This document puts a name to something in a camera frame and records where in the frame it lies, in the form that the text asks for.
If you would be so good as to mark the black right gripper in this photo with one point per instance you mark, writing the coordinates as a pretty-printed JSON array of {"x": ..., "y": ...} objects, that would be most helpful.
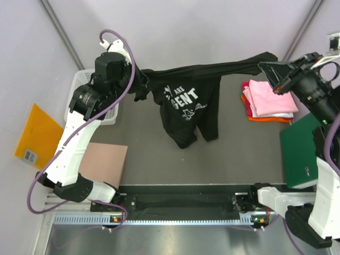
[{"x": 276, "y": 72}]

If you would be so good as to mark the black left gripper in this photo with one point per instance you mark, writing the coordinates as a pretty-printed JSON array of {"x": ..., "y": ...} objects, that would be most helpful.
[{"x": 127, "y": 66}]

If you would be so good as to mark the black printed t-shirt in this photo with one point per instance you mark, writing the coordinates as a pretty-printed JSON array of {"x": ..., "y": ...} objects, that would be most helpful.
[{"x": 188, "y": 97}]

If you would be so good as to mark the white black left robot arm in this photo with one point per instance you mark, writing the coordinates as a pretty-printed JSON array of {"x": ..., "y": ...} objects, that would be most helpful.
[{"x": 61, "y": 174}]

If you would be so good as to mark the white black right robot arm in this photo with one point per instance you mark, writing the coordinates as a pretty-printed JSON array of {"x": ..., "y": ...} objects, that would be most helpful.
[{"x": 313, "y": 218}]

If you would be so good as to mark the light pink folded t-shirt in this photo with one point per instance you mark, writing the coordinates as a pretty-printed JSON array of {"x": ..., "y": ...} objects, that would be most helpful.
[{"x": 266, "y": 102}]

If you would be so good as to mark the white perforated plastic basket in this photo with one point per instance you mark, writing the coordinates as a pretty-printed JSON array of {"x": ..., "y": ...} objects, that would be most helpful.
[{"x": 84, "y": 98}]

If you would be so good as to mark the magenta folded t-shirt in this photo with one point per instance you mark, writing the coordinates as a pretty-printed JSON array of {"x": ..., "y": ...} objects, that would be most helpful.
[{"x": 248, "y": 98}]

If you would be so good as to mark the white folded t-shirt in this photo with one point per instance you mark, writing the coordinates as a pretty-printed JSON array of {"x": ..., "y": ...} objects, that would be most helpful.
[{"x": 284, "y": 115}]

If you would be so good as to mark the orange folded t-shirt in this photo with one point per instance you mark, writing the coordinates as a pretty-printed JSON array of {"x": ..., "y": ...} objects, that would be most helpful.
[{"x": 261, "y": 119}]

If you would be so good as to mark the pink cardboard sheet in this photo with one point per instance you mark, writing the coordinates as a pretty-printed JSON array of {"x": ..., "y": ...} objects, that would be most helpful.
[{"x": 104, "y": 163}]

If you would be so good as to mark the orange padded envelope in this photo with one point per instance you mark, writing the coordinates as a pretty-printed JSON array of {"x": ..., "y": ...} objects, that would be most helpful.
[{"x": 39, "y": 139}]

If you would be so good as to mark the green ring binder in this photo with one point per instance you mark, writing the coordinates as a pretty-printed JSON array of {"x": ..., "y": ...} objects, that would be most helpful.
[{"x": 299, "y": 153}]

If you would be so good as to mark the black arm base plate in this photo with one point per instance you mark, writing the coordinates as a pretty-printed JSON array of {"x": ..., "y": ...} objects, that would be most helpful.
[{"x": 187, "y": 201}]

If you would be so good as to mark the grey slotted cable duct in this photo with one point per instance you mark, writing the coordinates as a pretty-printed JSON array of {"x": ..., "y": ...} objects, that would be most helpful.
[{"x": 73, "y": 219}]

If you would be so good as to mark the aluminium rail frame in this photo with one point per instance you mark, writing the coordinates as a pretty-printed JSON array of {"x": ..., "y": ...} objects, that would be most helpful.
[{"x": 150, "y": 239}]

